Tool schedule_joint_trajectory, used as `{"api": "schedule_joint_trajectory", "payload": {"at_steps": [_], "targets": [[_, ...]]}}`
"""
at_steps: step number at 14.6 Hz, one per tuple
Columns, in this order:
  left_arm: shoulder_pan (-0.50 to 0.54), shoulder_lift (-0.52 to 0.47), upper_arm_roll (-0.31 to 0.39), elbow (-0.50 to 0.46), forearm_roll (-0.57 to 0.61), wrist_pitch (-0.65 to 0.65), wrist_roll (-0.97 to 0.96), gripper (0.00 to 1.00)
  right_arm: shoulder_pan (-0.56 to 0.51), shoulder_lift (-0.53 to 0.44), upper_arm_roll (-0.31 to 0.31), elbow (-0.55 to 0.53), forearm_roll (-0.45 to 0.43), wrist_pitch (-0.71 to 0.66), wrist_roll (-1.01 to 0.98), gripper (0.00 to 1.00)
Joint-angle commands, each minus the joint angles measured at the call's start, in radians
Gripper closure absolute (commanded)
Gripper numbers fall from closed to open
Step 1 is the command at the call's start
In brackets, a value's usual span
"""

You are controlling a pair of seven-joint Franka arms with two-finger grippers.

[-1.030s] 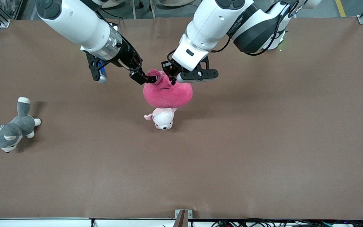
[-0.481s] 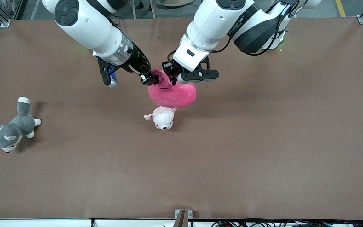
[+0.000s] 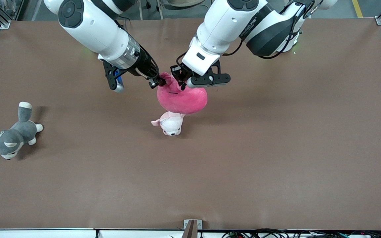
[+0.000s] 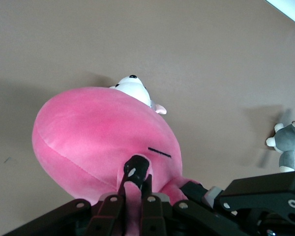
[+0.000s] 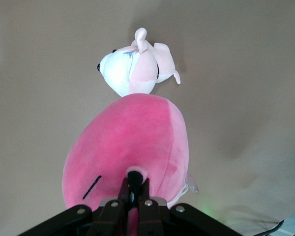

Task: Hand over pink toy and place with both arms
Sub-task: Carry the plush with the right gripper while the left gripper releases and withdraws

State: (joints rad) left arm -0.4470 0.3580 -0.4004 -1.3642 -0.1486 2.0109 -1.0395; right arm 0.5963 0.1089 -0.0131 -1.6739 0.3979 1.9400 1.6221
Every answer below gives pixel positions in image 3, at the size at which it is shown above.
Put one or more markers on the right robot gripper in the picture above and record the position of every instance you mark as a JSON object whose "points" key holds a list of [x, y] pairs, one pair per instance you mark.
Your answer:
{"points": [[146, 65]]}

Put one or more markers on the grey husky plush toy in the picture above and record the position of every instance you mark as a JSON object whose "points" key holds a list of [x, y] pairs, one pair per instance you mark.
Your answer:
{"points": [[15, 135]]}

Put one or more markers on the white table edge rail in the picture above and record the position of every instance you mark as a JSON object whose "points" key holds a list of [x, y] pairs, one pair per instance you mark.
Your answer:
{"points": [[45, 234]]}

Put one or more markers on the pale pink white plush dog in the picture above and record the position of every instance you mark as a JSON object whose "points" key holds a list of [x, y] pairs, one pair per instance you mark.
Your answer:
{"points": [[170, 125]]}

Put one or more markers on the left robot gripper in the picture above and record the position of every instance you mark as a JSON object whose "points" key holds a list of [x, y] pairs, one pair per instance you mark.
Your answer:
{"points": [[179, 76]]}

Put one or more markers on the beige round stool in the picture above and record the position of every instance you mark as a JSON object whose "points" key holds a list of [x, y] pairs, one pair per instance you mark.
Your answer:
{"points": [[184, 2]]}

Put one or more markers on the paper table cover sheet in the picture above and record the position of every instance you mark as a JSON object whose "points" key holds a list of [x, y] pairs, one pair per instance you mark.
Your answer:
{"points": [[276, 148]]}

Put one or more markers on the pink round plush toy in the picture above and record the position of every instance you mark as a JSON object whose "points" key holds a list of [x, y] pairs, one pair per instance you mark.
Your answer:
{"points": [[180, 100]]}

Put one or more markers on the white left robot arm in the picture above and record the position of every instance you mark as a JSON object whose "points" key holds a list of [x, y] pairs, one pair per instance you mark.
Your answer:
{"points": [[223, 23]]}

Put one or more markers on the metal bracket with brown post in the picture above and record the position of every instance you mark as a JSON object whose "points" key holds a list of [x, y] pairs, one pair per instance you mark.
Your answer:
{"points": [[192, 229]]}

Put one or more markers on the black caster wheel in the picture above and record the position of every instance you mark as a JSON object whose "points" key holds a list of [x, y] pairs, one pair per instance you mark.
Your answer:
{"points": [[148, 5]]}

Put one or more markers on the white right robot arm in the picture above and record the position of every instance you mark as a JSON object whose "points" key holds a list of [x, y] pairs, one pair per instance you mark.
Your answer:
{"points": [[91, 29]]}

